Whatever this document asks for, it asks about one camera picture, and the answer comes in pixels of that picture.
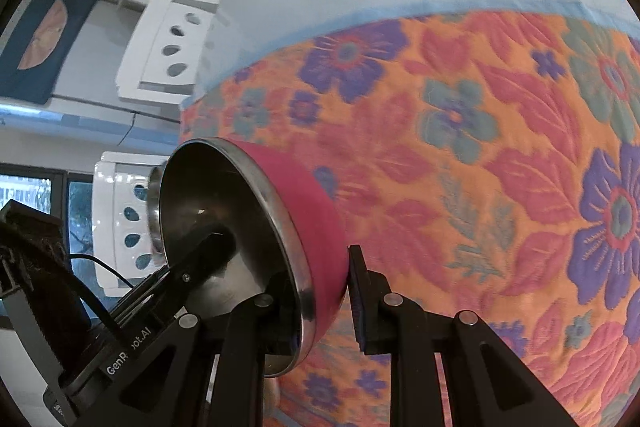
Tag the pink bowl with steel rim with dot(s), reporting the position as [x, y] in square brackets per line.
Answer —
[300, 207]

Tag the window with black frame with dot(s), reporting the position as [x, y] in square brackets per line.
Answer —
[30, 197]

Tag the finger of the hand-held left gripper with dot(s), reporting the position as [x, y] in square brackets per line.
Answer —
[200, 257]

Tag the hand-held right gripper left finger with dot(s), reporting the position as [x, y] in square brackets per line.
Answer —
[245, 332]

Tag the orange floral tablecloth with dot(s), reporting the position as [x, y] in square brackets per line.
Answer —
[450, 157]

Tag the dark blue wall hanging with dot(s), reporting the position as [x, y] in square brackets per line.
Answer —
[30, 77]

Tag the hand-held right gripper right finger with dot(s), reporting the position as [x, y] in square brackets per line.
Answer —
[357, 307]

